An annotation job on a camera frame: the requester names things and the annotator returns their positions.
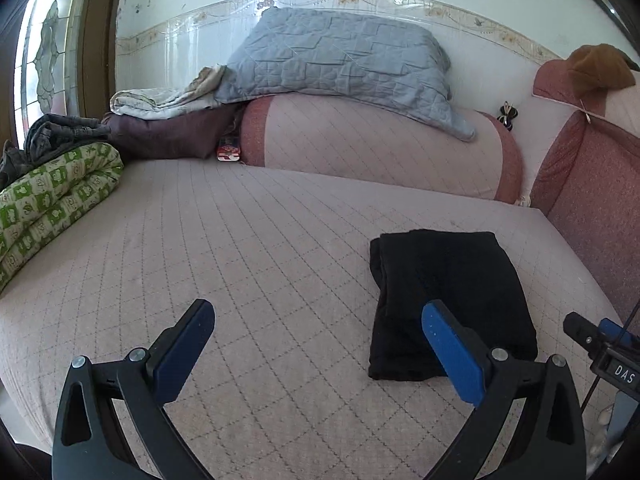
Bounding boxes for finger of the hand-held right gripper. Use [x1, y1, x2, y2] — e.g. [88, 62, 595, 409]
[599, 317, 640, 349]
[563, 312, 608, 361]

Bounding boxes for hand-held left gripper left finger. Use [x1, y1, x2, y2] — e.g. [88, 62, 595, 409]
[51, 298, 217, 480]

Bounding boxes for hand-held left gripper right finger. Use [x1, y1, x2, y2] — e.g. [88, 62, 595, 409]
[421, 301, 587, 480]

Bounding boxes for black pants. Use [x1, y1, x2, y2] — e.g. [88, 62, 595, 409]
[368, 229, 539, 382]

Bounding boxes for pink quilted bed mattress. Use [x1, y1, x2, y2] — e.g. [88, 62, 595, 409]
[0, 159, 626, 480]

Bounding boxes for pink headboard cushion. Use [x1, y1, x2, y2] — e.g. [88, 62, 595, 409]
[529, 59, 640, 333]

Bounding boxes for green patterned quilt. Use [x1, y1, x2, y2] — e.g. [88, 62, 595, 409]
[0, 141, 125, 295]

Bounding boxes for small red box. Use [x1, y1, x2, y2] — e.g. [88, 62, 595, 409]
[216, 136, 241, 163]

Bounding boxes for pink bolster pillow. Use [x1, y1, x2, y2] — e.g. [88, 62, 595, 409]
[239, 95, 525, 204]

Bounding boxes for dark purple pillow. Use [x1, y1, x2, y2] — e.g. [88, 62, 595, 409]
[102, 105, 246, 161]

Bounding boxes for small black hair clip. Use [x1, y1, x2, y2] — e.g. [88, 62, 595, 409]
[497, 101, 521, 132]

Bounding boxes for dark grey clothing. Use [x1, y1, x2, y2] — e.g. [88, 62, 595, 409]
[0, 114, 112, 188]

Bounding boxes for cream folded blanket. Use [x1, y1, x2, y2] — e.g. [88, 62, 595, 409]
[110, 65, 227, 121]

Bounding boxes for brown cloth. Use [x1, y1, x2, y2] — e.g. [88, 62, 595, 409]
[565, 44, 638, 102]

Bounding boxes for grey quilted blanket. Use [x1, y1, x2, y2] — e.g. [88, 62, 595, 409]
[214, 7, 476, 142]

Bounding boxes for stained glass window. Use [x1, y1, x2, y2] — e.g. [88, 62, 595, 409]
[12, 0, 87, 147]

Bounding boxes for thin black cable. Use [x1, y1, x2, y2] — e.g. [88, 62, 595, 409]
[581, 300, 640, 407]

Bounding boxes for wooden door frame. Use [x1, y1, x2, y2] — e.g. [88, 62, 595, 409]
[70, 0, 128, 122]

